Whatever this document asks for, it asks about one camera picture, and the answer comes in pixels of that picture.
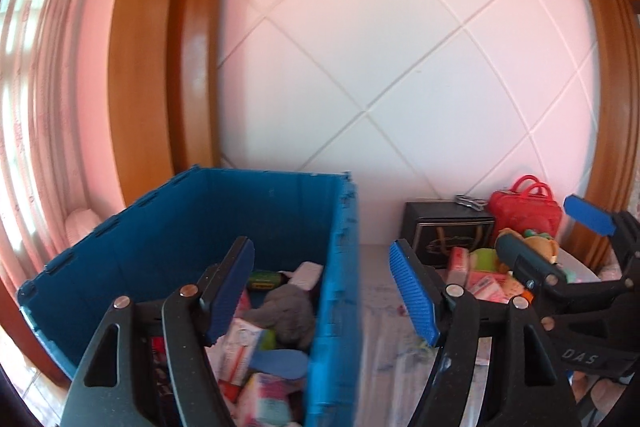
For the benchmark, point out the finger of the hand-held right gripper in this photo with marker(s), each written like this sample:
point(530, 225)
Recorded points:
point(590, 214)
point(525, 257)

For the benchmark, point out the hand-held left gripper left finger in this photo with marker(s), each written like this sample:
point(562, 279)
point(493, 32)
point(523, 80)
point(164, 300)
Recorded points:
point(230, 292)

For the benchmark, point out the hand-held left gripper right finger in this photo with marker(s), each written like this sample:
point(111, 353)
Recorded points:
point(415, 294)

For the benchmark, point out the dark green bottle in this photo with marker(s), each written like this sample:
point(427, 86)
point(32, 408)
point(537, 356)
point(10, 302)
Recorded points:
point(265, 280)

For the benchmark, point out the long white red box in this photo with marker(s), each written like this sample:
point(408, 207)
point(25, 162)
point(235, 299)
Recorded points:
point(242, 347)

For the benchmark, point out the small green yellow item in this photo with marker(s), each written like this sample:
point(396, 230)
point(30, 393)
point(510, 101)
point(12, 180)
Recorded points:
point(267, 339)

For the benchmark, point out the grey plush toy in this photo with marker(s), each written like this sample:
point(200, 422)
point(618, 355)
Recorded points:
point(287, 312)

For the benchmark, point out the white tissue pack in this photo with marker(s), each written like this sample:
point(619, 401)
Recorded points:
point(306, 276)

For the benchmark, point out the blue plastic crate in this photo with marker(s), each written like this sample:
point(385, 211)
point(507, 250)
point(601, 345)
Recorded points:
point(175, 227)

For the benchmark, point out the pink white floral box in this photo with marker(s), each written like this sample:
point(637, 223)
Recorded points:
point(262, 402)

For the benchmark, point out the cloth-covered round desktop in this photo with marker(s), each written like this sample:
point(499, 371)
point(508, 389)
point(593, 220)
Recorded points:
point(377, 307)

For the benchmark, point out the brown teddy bear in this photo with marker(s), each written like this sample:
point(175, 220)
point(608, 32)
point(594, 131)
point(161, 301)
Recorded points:
point(544, 249)

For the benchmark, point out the green plush toy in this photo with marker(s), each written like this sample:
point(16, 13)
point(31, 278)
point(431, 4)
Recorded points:
point(485, 261)

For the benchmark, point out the red carry case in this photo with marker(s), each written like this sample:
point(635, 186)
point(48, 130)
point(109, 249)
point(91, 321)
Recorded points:
point(525, 212)

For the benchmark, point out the pink white carton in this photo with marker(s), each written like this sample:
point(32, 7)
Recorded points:
point(459, 264)

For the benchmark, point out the black gift box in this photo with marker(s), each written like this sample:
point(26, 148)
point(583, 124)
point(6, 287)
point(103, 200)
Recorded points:
point(440, 232)

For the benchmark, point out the metal clip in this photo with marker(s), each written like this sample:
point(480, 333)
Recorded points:
point(470, 202)

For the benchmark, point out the pale pink rounded object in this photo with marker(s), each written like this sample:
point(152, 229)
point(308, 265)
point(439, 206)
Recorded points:
point(82, 227)

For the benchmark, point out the pink sheer curtain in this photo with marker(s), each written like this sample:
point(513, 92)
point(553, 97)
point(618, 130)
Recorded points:
point(45, 82)

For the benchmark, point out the wooden panel frame post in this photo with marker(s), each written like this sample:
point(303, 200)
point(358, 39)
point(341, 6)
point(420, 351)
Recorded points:
point(605, 82)
point(160, 57)

